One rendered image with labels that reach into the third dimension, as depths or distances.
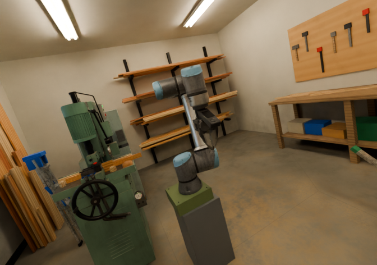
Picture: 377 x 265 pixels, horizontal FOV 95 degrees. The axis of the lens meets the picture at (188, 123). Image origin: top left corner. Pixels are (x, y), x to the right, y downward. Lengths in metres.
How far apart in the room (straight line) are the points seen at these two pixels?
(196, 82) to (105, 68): 3.50
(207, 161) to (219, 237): 0.59
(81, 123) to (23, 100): 2.75
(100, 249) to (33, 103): 3.07
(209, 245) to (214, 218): 0.20
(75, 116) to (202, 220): 1.24
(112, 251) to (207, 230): 0.82
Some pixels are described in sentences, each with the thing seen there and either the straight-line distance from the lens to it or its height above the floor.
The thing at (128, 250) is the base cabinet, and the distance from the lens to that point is 1.88.
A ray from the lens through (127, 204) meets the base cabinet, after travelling 1.67.
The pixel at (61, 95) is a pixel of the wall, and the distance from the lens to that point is 4.14.
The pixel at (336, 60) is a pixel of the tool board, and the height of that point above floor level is 1.25.
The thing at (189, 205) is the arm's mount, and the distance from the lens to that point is 1.34.
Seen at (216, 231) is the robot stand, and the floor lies 0.31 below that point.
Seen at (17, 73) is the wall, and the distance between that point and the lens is 4.37.
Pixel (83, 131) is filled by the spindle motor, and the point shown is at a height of 1.28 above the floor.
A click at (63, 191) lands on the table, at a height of 0.89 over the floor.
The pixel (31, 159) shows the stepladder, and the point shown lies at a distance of 2.45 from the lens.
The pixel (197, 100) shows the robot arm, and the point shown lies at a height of 1.30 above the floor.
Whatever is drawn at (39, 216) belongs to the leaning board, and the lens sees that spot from 3.09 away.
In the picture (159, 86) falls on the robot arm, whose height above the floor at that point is 1.41.
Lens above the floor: 1.34
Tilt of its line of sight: 9 degrees down
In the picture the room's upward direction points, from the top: 15 degrees counter-clockwise
